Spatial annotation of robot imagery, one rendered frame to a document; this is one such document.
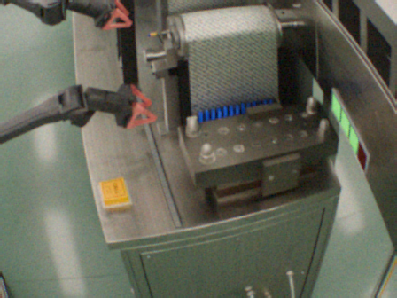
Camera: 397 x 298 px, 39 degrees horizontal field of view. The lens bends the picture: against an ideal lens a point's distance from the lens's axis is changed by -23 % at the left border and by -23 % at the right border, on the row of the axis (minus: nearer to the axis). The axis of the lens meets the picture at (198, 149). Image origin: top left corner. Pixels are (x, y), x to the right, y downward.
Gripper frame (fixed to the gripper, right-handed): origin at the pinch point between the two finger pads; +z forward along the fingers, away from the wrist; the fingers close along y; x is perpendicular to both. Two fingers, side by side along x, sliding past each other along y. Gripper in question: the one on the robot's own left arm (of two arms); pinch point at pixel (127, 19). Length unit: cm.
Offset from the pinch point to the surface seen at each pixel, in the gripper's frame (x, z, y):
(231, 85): -3.1, 34.2, 7.6
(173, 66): -8.3, 21.6, 0.3
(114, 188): -38.4, 19.4, 16.6
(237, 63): 3.6, 31.1, 7.8
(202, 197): -27, 37, 23
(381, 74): 38, 30, 52
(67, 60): -113, 66, -181
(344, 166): -39, 161, -52
